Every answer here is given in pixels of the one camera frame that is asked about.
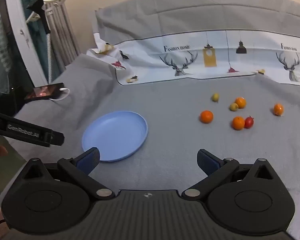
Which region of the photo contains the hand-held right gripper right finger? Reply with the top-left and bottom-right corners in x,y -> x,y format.
182,149 -> 277,200

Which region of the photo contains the black holder grip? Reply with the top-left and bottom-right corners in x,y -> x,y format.
26,0 -> 52,34

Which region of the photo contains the white window frame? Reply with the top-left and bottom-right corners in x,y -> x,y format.
3,0 -> 50,88

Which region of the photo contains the teal curtain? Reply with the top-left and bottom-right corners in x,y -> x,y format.
16,0 -> 53,80

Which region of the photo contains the grey bed sheet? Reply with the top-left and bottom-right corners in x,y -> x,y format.
14,53 -> 300,198

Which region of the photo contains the white phone holder clamp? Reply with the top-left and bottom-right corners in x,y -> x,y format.
26,0 -> 73,22

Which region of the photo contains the black smartphone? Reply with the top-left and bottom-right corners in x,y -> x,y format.
24,82 -> 65,103

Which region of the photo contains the blue plastic plate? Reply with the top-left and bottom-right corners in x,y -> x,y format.
82,111 -> 149,162

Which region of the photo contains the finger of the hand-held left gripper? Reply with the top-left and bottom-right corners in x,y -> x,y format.
49,131 -> 65,147

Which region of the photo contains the grey quilt with printed band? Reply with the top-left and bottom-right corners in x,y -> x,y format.
86,0 -> 300,88

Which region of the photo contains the white charging cable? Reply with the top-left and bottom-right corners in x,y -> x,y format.
49,87 -> 71,102

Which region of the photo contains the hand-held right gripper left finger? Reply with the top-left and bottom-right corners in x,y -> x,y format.
20,147 -> 115,200

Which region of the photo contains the white holder pole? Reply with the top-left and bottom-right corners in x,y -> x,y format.
46,31 -> 53,81

